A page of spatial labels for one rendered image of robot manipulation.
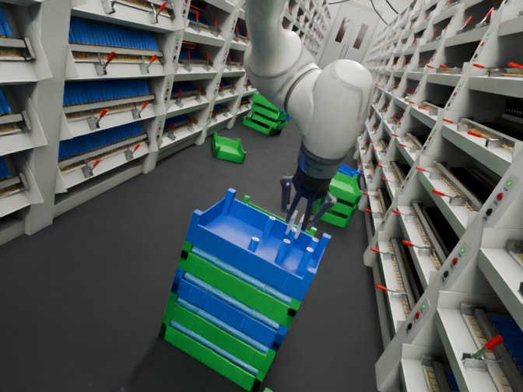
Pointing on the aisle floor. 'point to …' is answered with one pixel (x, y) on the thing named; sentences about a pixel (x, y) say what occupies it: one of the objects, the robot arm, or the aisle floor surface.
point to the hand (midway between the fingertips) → (295, 225)
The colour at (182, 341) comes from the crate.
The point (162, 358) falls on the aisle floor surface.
